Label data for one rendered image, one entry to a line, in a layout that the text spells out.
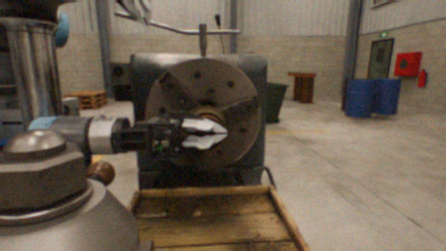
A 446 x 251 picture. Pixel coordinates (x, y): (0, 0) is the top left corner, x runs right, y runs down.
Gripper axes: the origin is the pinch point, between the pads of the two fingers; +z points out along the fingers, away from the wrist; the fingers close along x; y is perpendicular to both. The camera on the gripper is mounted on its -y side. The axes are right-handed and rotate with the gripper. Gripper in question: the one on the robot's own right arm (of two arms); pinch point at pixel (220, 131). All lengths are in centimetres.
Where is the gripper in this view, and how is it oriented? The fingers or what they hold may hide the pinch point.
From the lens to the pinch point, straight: 54.5
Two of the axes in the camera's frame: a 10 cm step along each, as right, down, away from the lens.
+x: 0.1, -9.8, -2.1
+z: 10.0, 0.0, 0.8
